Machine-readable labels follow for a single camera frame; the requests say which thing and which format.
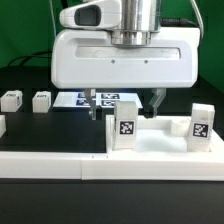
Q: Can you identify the white sheet with AprilTags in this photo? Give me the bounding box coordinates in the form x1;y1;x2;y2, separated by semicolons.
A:
53;92;142;108

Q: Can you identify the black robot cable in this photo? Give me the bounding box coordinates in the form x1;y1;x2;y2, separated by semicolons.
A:
7;0;73;67

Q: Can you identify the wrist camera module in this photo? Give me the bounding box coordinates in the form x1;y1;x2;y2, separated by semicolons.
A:
59;0;122;29

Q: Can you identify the white U-shaped obstacle fence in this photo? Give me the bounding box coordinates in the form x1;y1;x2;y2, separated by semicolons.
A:
0;114;224;182

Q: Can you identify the white square table top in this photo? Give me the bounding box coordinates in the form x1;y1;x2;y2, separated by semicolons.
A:
105;114;224;155

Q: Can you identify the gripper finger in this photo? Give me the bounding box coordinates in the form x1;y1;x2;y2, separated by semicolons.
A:
143;88;166;119
84;88;96;120

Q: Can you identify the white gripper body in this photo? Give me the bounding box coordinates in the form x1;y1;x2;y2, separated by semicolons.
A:
51;27;200;89

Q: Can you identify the thin white cable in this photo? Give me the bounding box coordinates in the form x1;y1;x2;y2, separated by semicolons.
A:
48;0;58;44

